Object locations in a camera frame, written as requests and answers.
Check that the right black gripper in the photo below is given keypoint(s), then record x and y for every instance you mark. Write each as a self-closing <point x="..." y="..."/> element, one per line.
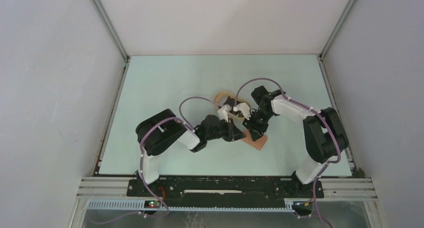
<point x="256" y="131"/>

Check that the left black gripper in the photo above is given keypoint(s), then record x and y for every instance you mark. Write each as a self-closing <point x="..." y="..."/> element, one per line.
<point x="233" y="134"/>

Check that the brown leather card holder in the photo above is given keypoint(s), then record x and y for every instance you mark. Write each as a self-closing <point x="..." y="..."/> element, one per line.
<point x="258" y="144"/>

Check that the beige oval card tray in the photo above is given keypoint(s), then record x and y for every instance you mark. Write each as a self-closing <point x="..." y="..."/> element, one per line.
<point x="227" y="98"/>

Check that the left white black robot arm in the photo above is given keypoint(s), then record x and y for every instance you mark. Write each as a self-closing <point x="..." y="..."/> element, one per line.
<point x="158" y="133"/>

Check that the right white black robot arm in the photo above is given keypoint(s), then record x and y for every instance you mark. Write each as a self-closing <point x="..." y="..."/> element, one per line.
<point x="325" y="136"/>

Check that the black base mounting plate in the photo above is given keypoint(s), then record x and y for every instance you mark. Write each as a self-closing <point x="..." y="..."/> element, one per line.
<point x="181" y="191"/>

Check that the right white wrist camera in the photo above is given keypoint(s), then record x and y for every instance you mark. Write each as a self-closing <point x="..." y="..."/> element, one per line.
<point x="245" y="110"/>

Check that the aluminium frame rail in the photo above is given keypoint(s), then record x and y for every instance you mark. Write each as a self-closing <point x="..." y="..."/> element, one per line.
<point x="110" y="193"/>

